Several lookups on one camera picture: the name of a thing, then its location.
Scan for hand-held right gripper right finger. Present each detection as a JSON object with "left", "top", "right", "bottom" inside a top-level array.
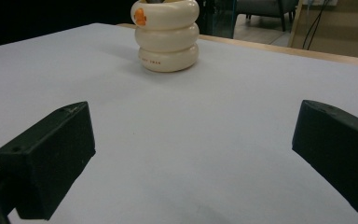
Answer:
[{"left": 291, "top": 99, "right": 358, "bottom": 216}]

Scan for dark cabinet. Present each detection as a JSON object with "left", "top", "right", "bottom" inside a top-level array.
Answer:
[{"left": 199, "top": 0, "right": 239, "bottom": 40}]

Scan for cream ribbed cup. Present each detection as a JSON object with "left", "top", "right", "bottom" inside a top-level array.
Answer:
[{"left": 130, "top": 0, "right": 200, "bottom": 74}]

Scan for hanging black cable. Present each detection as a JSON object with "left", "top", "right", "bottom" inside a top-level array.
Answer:
[{"left": 301, "top": 0, "right": 332, "bottom": 50}]

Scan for wooden-framed beige panel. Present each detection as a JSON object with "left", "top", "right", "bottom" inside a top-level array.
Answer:
[{"left": 287, "top": 0, "right": 358, "bottom": 61}]

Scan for wooden table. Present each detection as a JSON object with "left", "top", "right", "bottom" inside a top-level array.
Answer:
[{"left": 117, "top": 22, "right": 358, "bottom": 69}]

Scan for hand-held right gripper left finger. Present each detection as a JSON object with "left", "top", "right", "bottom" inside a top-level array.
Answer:
[{"left": 0, "top": 101, "right": 97, "bottom": 221}]

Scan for grey armchair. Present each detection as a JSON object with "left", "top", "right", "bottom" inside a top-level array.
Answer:
[{"left": 235, "top": 0, "right": 301, "bottom": 33}]

